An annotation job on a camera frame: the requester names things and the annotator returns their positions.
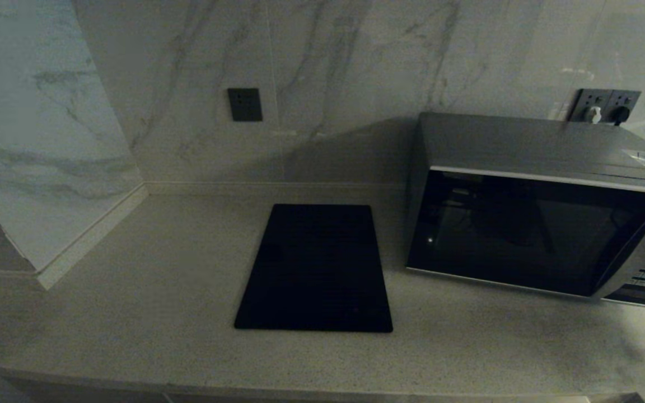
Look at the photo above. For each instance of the silver black microwave oven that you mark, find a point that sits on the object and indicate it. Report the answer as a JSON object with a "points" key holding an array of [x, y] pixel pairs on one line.
{"points": [[524, 143]]}

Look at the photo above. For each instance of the white power plug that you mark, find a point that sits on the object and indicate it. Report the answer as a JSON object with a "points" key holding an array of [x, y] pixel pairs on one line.
{"points": [[594, 115]]}

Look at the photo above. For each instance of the grey wall socket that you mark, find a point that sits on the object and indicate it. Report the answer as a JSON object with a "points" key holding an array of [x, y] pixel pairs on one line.
{"points": [[587, 99], [625, 99]]}

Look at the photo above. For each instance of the dark single wall socket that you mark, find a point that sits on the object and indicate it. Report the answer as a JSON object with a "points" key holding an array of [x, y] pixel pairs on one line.
{"points": [[245, 104]]}

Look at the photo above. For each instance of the black power plug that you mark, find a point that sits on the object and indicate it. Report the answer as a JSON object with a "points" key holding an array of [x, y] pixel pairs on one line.
{"points": [[619, 114]]}

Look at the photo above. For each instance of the black induction cooktop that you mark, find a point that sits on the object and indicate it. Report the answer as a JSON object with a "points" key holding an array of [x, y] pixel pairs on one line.
{"points": [[314, 268]]}

